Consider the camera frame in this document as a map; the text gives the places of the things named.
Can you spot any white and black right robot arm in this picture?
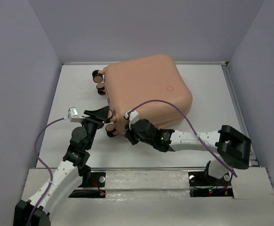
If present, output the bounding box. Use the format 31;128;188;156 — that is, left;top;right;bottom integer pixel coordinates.
124;119;251;185

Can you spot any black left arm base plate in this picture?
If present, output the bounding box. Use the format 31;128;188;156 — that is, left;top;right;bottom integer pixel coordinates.
69;172;106;198

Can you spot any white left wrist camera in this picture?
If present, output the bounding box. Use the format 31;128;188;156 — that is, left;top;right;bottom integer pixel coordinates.
64;107;84;123

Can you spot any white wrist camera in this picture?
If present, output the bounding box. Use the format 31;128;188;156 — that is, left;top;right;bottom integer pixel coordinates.
124;109;139;129
64;107;84;123

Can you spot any pink hard-shell suitcase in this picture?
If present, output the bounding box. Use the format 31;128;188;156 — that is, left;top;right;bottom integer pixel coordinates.
92;54;193;137

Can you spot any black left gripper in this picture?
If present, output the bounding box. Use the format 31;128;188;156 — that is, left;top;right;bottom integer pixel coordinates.
81;107;111;150

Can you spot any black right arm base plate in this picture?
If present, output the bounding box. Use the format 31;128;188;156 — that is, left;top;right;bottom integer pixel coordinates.
188;171;234;198

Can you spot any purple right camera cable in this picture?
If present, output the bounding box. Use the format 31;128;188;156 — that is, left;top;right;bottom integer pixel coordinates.
127;100;238;178

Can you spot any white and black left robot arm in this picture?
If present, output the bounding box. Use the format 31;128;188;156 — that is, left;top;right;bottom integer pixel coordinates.
13;106;110;226

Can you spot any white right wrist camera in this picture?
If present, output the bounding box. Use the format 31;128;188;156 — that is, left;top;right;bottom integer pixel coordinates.
124;109;139;129

